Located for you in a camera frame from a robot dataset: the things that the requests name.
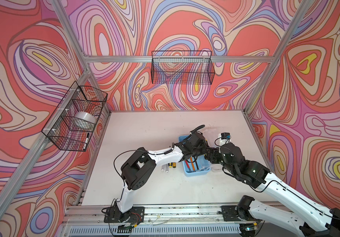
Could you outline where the clear plastic box lid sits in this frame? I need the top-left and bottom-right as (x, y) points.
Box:
(204, 133), (223, 172)

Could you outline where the blue plastic tool box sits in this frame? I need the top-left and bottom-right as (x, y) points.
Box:
(177, 133), (211, 177)

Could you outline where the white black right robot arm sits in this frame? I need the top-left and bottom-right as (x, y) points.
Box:
(205, 143), (340, 237)

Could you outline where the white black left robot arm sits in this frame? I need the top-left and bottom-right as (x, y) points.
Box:
(117, 131), (208, 213)

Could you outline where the black marker in basket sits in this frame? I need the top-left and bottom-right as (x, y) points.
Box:
(83, 132), (90, 151)

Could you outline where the grey tape roll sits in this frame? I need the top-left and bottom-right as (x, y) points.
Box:
(74, 112), (96, 130)

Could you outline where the clear handle screwdriver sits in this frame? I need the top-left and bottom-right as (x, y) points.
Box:
(161, 165), (169, 173)

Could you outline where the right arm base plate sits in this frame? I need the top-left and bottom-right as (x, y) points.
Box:
(218, 205), (261, 222)

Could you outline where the black wire basket back wall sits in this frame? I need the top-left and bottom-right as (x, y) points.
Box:
(151, 49), (215, 85)

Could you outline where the black wire basket wall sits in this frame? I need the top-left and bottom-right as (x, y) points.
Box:
(151, 49), (215, 85)
(42, 82), (108, 152)

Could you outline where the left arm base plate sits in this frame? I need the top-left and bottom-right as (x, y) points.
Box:
(101, 206), (145, 224)

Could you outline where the black wire basket left wall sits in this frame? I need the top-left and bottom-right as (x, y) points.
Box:
(42, 82), (108, 152)

